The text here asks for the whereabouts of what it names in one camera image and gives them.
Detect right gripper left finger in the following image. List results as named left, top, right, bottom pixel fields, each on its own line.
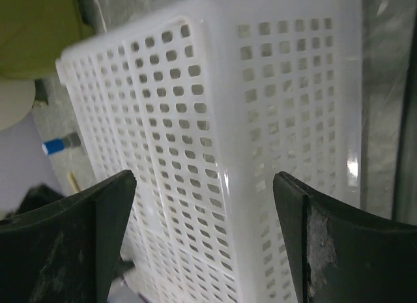
left=1, top=170, right=137, bottom=302

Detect yellow pencil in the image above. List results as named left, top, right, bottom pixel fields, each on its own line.
left=67, top=171, right=81, bottom=194

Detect small blue capped bottle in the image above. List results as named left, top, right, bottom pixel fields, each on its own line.
left=42, top=132, right=81, bottom=156

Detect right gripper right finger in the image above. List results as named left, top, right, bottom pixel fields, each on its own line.
left=273, top=172, right=416, bottom=302

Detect olive green tub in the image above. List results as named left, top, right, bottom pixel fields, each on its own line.
left=1, top=0, right=94, bottom=79

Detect white perforated basket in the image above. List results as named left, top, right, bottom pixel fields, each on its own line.
left=56, top=0, right=362, bottom=302

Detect cream cylindrical container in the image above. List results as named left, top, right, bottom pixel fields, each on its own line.
left=0, top=79, right=36, bottom=130

